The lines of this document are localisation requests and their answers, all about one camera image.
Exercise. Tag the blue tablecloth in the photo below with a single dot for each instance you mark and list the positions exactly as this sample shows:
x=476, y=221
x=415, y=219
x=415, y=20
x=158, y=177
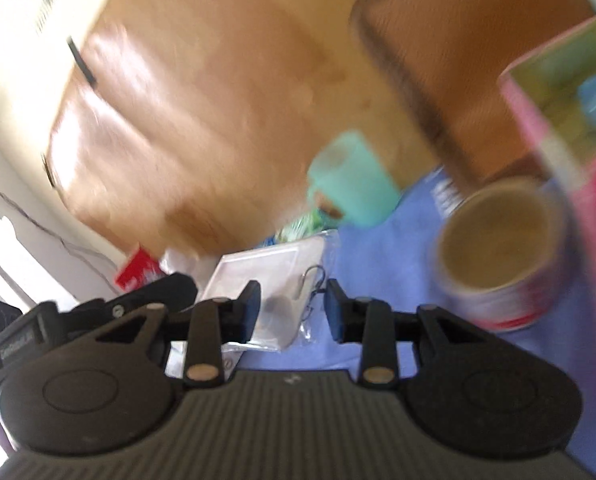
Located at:
x=378, y=270

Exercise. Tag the black tape strip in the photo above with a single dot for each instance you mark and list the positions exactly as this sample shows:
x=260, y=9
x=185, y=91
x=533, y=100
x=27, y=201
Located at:
x=82, y=62

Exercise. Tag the clear plastic packet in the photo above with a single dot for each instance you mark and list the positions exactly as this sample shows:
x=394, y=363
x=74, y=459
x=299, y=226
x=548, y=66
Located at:
x=258, y=270

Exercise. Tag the green toothpaste box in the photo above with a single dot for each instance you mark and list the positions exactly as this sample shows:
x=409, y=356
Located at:
x=303, y=225

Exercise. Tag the white plastic bag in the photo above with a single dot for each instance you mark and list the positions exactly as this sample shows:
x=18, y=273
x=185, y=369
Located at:
x=178, y=260

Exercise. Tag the green plastic cup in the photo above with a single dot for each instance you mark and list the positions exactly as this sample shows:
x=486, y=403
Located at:
x=358, y=180

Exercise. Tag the pink tin box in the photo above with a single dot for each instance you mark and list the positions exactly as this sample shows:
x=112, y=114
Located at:
x=553, y=75

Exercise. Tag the white printed packet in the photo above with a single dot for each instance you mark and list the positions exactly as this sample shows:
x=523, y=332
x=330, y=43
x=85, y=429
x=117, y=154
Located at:
x=443, y=192

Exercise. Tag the red label can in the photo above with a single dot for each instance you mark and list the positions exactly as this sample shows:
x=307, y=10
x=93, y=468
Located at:
x=498, y=240

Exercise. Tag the red carton box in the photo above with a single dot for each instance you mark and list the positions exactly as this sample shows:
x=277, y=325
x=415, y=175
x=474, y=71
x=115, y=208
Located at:
x=135, y=270

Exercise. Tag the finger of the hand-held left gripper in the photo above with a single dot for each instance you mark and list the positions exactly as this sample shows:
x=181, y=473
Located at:
x=125, y=305

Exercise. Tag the wooden board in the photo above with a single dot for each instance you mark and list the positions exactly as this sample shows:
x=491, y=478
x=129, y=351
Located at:
x=203, y=110

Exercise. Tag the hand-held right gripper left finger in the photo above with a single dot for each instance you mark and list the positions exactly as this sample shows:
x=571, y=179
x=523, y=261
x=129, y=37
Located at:
x=248, y=310

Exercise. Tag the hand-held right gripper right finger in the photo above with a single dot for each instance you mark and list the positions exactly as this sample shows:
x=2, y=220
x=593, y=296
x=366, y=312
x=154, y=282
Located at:
x=335, y=310

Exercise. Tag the brown woven mat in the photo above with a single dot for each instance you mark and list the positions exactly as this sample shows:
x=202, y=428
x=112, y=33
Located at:
x=453, y=60

